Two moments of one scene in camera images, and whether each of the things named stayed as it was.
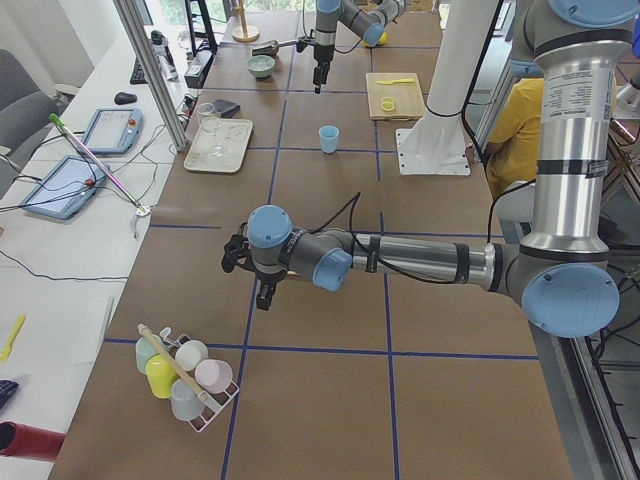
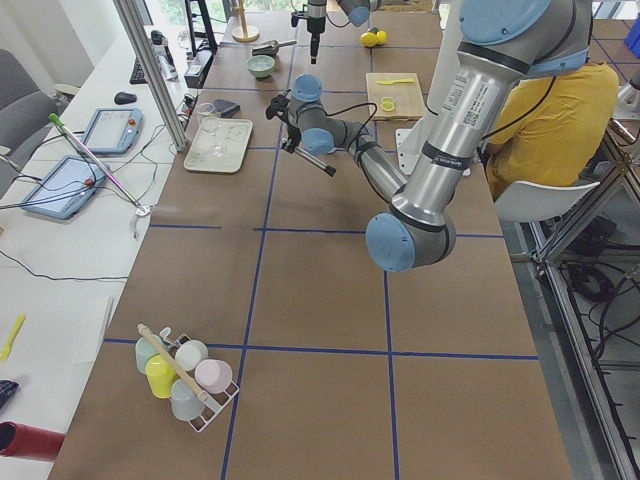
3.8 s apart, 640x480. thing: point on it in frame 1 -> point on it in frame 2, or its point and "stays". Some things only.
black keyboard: x=138 y=76 stays
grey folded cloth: x=226 y=108 stays
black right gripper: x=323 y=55 -> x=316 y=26
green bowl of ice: x=260 y=66 stays
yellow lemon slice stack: x=387 y=103 stays
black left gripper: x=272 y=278 -> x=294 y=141
